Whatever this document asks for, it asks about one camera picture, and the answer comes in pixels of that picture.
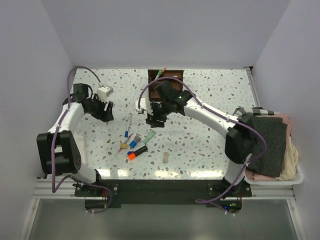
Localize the dark grey dotted cloth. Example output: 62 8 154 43
248 116 287 178

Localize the black white striped cloth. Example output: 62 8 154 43
233 107 280 118

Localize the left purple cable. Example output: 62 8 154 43
50 65 113 215

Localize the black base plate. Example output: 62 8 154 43
74 177 253 209

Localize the black orange marker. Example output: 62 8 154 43
127 145 148 161

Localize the white laundry tray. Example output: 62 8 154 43
243 109 305 187

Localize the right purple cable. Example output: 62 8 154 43
138 77 268 216

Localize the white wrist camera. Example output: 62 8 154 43
96 85 114 103
135 97 152 114

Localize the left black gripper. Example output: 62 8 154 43
87 94 114 123

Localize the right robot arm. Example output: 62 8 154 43
135 77 261 197

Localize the green capped pen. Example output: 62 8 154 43
154 70 163 80

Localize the red pen clear cap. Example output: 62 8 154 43
114 133 133 157

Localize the purple cable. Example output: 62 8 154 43
138 77 268 216
50 65 113 215

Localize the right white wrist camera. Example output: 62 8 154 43
135 97 152 114

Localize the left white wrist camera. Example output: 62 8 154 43
96 85 114 103

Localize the aluminium frame rail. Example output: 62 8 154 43
32 179 295 200

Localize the blue capped white marker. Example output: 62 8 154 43
124 113 132 138

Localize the brown wooden desk organizer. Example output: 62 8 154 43
147 68 185 103

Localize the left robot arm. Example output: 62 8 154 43
36 83 114 196

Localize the beige eraser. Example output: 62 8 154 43
162 152 169 164

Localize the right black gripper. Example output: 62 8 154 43
146 99 172 128

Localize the green transparent tube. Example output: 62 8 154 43
143 130 156 145

